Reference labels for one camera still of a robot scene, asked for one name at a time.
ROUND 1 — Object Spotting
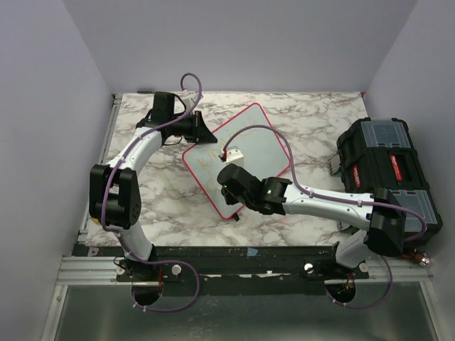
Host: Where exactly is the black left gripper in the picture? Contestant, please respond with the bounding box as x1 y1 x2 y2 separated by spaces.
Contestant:
169 111 218 144

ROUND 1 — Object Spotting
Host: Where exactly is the pink framed whiteboard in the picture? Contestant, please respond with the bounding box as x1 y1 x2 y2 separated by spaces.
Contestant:
182 103 290 220

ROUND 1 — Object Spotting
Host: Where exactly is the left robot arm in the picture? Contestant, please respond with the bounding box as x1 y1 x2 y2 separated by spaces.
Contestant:
89 92 218 281

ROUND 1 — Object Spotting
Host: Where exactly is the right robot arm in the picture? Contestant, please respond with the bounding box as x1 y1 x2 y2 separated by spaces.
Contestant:
217 164 406 278

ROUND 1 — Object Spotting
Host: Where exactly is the black plastic toolbox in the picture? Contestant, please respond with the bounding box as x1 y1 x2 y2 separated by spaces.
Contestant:
328 118 443 248

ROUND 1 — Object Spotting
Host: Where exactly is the copper red connector plug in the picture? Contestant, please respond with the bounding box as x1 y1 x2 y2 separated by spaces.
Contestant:
402 249 431 267

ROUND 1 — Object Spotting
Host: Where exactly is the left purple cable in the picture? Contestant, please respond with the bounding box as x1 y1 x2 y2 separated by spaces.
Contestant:
101 72 200 313

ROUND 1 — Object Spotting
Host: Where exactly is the purple cable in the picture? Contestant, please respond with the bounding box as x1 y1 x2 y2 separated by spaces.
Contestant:
101 72 200 313
222 126 427 310

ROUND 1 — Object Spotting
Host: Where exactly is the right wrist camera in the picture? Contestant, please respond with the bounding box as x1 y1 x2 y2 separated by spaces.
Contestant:
220 146 245 167

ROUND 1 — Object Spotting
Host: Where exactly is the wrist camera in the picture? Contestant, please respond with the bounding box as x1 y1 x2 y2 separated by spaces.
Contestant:
220 146 245 167
177 90 199 109

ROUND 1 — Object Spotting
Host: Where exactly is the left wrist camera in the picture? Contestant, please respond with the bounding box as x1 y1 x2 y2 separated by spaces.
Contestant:
177 90 199 109

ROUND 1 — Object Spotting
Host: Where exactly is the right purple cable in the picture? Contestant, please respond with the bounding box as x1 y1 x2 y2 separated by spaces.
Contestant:
222 126 427 310

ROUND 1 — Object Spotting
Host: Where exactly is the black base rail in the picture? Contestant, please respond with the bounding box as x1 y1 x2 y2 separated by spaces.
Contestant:
72 244 369 297

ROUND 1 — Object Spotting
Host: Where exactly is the aluminium frame profile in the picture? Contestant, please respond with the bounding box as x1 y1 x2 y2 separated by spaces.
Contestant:
38 94 124 341

